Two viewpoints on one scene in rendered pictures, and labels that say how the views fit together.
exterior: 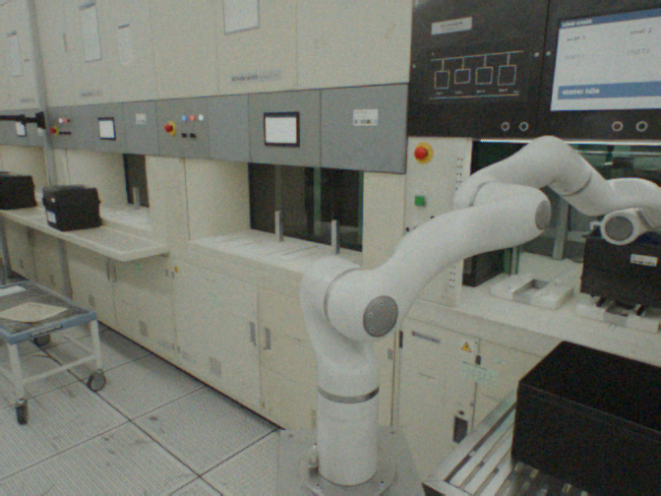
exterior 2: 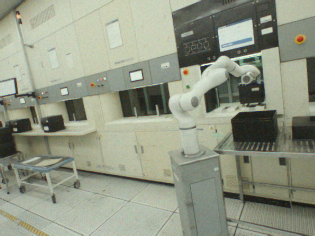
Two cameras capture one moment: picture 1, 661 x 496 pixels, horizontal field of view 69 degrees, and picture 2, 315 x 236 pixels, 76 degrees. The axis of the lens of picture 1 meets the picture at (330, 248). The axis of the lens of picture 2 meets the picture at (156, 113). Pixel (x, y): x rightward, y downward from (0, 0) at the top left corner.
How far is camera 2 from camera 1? 0.63 m
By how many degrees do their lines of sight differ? 9
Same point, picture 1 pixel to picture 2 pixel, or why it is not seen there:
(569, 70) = (223, 40)
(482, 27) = (196, 32)
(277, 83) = (132, 61)
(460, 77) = (192, 47)
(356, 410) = (192, 131)
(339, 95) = (155, 60)
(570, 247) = (234, 98)
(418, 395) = not seen: hidden behind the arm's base
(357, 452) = (194, 143)
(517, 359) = (228, 126)
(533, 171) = (221, 65)
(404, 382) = not seen: hidden behind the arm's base
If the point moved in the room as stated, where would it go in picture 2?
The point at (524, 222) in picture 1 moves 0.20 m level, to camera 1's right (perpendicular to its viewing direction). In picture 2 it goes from (223, 76) to (248, 71)
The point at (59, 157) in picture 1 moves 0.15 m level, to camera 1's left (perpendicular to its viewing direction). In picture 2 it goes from (42, 107) to (34, 109)
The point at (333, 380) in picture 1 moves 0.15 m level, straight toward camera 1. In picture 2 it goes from (184, 123) to (191, 128)
